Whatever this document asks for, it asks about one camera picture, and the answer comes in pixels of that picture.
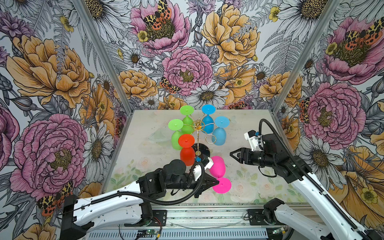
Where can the small green circuit board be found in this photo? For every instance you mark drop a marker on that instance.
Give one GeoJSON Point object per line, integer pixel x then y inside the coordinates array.
{"type": "Point", "coordinates": [147, 233]}

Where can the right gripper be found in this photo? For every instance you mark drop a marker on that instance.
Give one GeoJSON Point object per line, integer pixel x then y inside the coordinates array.
{"type": "Point", "coordinates": [244, 152]}

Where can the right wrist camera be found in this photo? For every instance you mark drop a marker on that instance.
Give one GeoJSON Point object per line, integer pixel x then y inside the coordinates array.
{"type": "Point", "coordinates": [254, 139]}

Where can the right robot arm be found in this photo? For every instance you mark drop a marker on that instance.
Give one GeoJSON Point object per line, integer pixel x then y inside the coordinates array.
{"type": "Point", "coordinates": [271, 151]}

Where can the front green wine glass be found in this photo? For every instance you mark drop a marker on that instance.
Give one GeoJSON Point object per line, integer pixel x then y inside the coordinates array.
{"type": "Point", "coordinates": [176, 125]}

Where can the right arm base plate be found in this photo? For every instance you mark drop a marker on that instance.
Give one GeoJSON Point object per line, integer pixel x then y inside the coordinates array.
{"type": "Point", "coordinates": [257, 217]}

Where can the right aluminium corner post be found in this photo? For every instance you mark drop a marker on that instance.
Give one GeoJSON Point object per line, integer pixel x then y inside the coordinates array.
{"type": "Point", "coordinates": [323, 22]}

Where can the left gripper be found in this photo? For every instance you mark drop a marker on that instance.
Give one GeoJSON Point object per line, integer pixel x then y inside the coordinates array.
{"type": "Point", "coordinates": [209, 180]}

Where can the green wine glass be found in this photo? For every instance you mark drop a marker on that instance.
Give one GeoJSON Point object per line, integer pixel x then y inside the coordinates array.
{"type": "Point", "coordinates": [187, 120]}
{"type": "Point", "coordinates": [176, 125]}

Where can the light blue wine glass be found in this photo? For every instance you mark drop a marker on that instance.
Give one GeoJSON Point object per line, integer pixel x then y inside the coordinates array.
{"type": "Point", "coordinates": [219, 133]}

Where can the pink wine glass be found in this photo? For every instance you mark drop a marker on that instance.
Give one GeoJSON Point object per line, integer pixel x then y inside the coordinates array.
{"type": "Point", "coordinates": [218, 171]}

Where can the aluminium corner post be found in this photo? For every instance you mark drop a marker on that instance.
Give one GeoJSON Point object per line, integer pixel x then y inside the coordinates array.
{"type": "Point", "coordinates": [323, 22]}
{"type": "Point", "coordinates": [94, 36]}

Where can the gold wine glass rack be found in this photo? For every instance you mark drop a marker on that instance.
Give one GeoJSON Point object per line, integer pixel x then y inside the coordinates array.
{"type": "Point", "coordinates": [202, 140]}

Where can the back green wine glass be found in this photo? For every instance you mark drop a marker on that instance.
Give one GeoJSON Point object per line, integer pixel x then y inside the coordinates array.
{"type": "Point", "coordinates": [187, 120]}

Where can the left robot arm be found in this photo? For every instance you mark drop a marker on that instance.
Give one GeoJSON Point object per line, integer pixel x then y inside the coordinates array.
{"type": "Point", "coordinates": [131, 204]}

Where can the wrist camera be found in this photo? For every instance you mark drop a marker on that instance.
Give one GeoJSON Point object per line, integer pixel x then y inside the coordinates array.
{"type": "Point", "coordinates": [201, 166]}
{"type": "Point", "coordinates": [254, 139]}

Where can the aluminium front rail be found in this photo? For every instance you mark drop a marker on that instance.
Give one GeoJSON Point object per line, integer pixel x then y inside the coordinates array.
{"type": "Point", "coordinates": [204, 223]}

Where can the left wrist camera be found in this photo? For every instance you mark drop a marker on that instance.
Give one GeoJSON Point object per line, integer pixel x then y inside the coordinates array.
{"type": "Point", "coordinates": [201, 166]}

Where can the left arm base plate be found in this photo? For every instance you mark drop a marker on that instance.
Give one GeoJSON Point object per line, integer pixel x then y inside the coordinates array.
{"type": "Point", "coordinates": [158, 219]}

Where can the left aluminium corner post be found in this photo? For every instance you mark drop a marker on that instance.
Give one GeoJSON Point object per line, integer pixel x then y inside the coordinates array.
{"type": "Point", "coordinates": [94, 36]}

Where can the red wine glass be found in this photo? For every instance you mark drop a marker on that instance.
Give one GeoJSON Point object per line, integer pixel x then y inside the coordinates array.
{"type": "Point", "coordinates": [187, 153]}

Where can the back blue wine glass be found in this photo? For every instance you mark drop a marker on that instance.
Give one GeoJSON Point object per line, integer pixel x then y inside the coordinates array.
{"type": "Point", "coordinates": [208, 121]}

